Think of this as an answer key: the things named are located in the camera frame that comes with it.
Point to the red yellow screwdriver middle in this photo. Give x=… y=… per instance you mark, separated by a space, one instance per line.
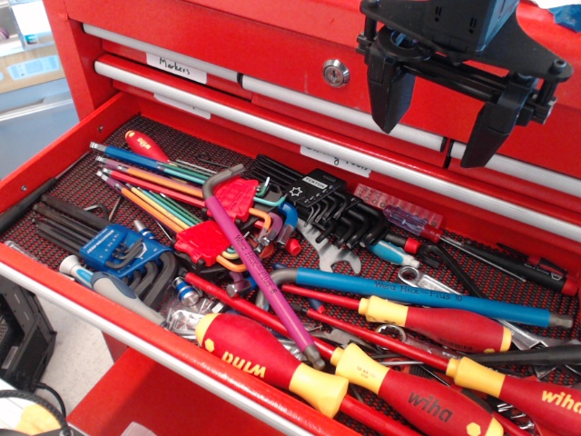
x=457 y=329

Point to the white handwritten drawer label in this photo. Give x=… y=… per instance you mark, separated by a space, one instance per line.
x=336 y=162

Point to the clear purple handle screwdriver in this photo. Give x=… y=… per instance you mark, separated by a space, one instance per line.
x=420 y=227

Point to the big red yellow Wiha screwdriver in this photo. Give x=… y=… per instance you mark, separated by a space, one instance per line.
x=248 y=346

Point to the small red Wiha screwdriver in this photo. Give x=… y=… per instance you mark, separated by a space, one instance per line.
x=144 y=145

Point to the red yellow Wiha screwdriver front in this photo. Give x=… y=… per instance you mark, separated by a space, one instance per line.
x=429 y=405

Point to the grey blue screwdriver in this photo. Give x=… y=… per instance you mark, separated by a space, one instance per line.
x=109 y=287

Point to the black device on floor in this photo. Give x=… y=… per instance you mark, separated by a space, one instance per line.
x=27 y=337

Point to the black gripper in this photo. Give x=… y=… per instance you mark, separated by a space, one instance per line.
x=477 y=48

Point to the silver ring spanner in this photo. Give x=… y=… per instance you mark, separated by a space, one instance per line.
x=414 y=277

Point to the lower red hex key holder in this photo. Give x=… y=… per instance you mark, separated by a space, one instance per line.
x=202 y=242

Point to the violet Allen key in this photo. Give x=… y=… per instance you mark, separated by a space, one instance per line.
x=269 y=288

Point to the silver drawer lock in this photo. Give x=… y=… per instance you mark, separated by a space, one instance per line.
x=335 y=73

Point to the red hex key holder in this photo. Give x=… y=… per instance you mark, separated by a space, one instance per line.
x=236 y=196
x=202 y=242

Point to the large blue Allen key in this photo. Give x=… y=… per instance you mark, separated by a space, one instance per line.
x=505 y=311

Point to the blue long hex key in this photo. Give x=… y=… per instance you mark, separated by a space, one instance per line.
x=125 y=156

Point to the red yellow screwdriver right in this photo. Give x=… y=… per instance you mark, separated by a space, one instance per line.
x=553 y=406

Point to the white blue small screwdriver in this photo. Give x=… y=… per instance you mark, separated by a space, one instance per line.
x=393 y=254

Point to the silver open-end wrench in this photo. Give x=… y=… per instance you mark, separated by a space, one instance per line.
x=329 y=255

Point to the blue hex key holder set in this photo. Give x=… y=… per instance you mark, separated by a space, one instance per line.
x=137 y=259

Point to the upper red hex key holder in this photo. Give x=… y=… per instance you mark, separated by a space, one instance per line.
x=236 y=196

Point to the black Tekton key holder set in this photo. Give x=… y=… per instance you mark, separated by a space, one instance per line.
x=323 y=202

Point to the red black pen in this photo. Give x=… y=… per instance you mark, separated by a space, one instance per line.
x=543 y=273

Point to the white Markers label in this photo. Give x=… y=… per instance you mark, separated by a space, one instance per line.
x=173 y=67

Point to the red tool chest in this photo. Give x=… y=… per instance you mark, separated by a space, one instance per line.
x=265 y=94

